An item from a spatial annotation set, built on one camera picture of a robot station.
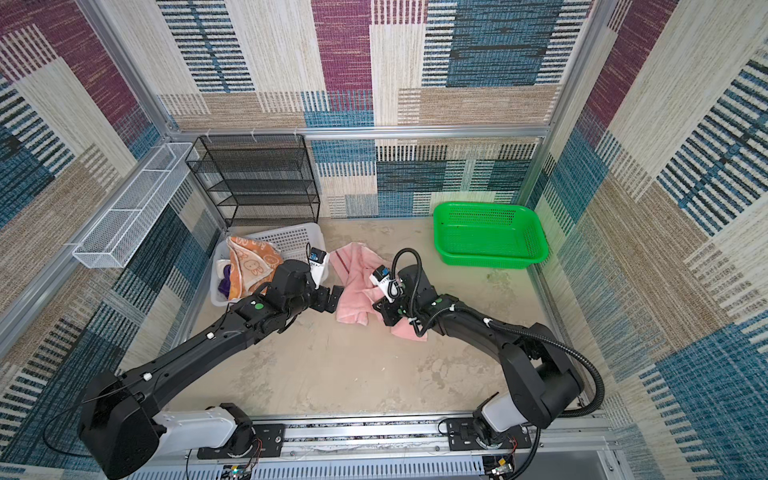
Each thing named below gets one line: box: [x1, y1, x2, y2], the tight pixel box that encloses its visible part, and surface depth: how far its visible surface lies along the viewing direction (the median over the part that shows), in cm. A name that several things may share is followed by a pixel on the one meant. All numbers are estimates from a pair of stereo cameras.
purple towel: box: [218, 264, 231, 299], surface depth 93 cm
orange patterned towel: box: [226, 236, 283, 301], surface depth 96 cm
